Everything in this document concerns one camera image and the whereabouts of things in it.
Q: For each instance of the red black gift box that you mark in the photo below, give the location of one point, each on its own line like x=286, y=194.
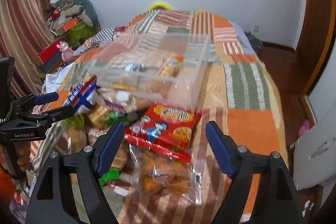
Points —
x=49, y=57

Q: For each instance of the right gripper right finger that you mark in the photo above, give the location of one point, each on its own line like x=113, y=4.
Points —
x=276, y=199

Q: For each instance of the clear plastic storage bin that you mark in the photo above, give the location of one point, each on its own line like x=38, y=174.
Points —
x=164, y=68

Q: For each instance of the pink plush toy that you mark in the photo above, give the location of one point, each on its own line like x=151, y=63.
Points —
x=66, y=52

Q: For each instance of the person's left hand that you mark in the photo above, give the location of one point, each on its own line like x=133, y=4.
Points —
x=24, y=155

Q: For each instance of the brown wooden door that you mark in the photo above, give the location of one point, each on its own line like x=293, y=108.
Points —
x=316, y=40

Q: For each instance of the white plastic bag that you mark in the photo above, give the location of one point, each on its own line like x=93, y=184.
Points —
x=54, y=80

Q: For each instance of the yellow round object behind bed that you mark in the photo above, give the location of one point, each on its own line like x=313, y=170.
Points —
x=159, y=5

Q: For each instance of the red noodle snack bag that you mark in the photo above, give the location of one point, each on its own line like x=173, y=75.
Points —
x=165, y=130

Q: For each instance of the blue white snack bag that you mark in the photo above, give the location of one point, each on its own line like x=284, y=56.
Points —
x=83, y=96

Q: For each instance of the checkered quilt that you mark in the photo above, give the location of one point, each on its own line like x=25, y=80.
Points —
x=101, y=39

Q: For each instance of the clear bag orange snacks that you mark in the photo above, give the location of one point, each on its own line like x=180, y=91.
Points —
x=153, y=172

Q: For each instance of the orange patchwork bed blanket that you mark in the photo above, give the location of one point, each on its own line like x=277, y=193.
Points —
x=237, y=93

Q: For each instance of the pile of folded clothes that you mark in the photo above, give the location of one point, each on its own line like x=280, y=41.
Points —
x=63, y=11

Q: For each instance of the green patterned box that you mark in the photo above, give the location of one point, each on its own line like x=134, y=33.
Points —
x=78, y=34

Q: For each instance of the striped red curtain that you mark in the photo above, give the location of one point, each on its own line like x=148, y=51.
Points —
x=24, y=33

